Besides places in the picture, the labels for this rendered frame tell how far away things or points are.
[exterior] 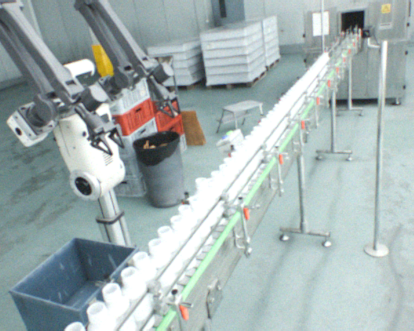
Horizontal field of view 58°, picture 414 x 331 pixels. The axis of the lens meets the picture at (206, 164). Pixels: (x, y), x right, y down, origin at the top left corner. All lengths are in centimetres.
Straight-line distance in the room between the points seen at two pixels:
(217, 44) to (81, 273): 674
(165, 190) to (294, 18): 874
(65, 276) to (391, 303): 178
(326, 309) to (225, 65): 623
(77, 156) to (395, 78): 486
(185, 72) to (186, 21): 441
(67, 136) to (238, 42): 640
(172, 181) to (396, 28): 367
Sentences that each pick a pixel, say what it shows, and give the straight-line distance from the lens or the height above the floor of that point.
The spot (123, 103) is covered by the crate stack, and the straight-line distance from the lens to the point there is 365.
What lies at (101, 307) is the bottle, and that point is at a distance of 89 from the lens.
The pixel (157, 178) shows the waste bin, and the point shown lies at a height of 33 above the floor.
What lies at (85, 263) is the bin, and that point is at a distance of 165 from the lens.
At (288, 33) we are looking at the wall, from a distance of 1160.
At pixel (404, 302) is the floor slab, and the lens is 253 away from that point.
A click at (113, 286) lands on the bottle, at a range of 92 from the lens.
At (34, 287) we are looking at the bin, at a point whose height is 89.
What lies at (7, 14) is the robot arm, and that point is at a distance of 146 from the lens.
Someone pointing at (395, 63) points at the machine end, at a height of 60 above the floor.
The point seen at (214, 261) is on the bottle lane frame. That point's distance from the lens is 124.
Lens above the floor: 171
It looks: 23 degrees down
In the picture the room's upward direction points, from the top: 9 degrees counter-clockwise
